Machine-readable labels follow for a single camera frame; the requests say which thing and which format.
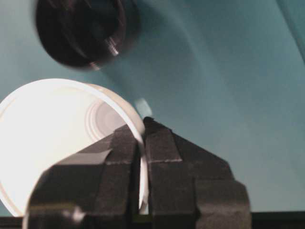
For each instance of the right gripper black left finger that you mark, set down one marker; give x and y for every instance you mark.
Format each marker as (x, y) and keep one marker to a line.
(96, 188)

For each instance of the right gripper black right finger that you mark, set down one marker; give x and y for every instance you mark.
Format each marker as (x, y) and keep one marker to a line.
(191, 188)

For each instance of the white paper cup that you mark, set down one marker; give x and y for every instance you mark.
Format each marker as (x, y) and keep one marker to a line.
(45, 121)

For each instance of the black cup holder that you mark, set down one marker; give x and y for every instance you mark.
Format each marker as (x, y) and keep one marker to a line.
(86, 34)

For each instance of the teal table mat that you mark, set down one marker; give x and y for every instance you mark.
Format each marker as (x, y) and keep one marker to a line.
(228, 75)

